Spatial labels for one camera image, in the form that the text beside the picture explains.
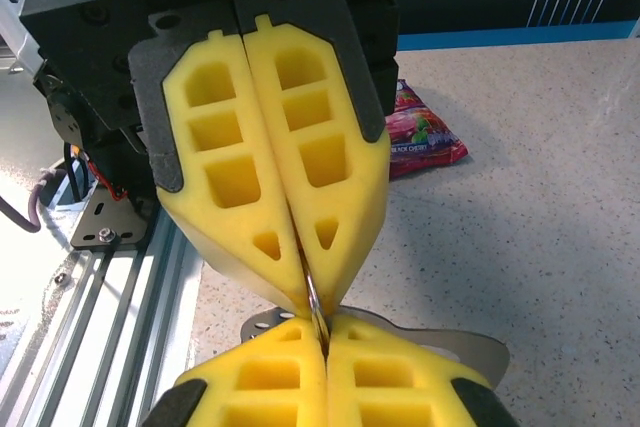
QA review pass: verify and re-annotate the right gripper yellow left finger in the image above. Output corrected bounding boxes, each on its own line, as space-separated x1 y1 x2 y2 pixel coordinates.
142 316 330 427

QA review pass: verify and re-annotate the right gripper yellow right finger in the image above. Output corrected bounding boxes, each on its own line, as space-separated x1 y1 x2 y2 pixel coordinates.
324 315 520 427

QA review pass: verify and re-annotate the silver metal keyring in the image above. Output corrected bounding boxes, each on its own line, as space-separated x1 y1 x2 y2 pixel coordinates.
298 241 332 356

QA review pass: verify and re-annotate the red cherry snack packet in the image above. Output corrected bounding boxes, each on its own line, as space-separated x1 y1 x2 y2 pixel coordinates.
387 77 471 181

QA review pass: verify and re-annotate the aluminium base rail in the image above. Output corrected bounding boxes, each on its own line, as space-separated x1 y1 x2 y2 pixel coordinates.
0 206 201 427

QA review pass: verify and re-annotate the purple camera cable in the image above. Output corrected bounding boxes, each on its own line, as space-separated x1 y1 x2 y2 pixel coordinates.
0 166 66 234

